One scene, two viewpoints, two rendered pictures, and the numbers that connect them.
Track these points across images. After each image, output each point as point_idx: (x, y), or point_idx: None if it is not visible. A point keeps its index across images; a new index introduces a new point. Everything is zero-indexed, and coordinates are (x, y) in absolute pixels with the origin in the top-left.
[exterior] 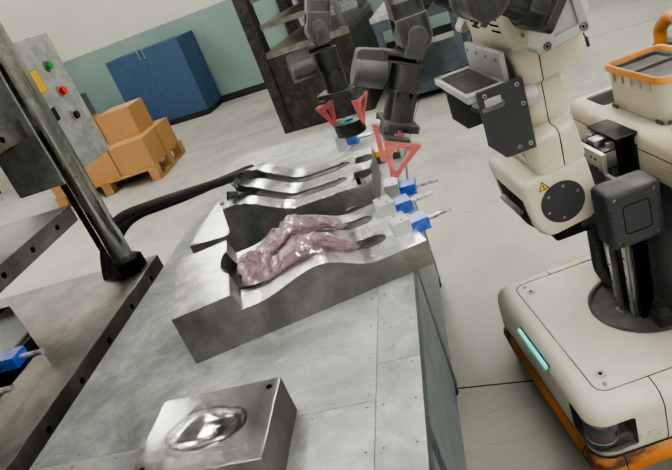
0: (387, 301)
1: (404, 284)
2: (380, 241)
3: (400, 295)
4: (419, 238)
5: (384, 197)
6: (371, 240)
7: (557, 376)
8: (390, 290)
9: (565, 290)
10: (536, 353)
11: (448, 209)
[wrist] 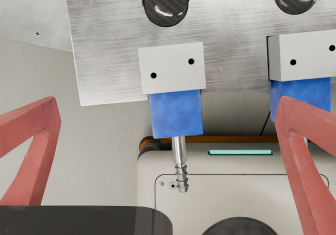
0: None
1: (58, 30)
2: (156, 9)
3: (26, 14)
4: (96, 94)
5: (328, 64)
6: None
7: (194, 155)
8: (53, 0)
9: (291, 213)
10: (229, 152)
11: (178, 185)
